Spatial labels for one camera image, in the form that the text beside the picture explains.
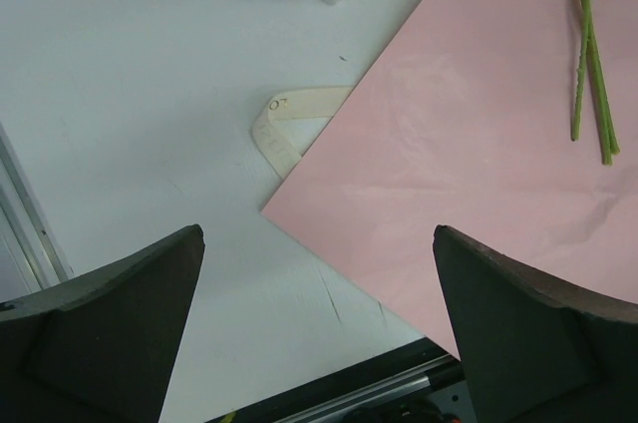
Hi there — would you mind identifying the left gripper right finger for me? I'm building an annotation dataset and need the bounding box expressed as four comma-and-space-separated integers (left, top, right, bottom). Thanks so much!
433, 225, 637, 422

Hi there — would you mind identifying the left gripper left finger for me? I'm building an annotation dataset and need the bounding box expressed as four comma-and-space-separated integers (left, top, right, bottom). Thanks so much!
1, 224, 204, 422

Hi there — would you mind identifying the pink wrapping paper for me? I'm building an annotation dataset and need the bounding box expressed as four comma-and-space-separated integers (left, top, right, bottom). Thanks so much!
263, 0, 637, 352

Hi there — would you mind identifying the cream gold-lettered ribbon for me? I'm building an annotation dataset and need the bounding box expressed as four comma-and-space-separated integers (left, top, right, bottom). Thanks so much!
251, 86, 353, 181

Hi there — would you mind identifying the small peach flower stem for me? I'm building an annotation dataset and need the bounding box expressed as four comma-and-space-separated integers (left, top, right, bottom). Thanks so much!
585, 0, 620, 166

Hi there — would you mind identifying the light pink rose stem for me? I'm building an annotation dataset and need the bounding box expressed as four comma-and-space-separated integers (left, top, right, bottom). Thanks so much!
571, 0, 592, 142

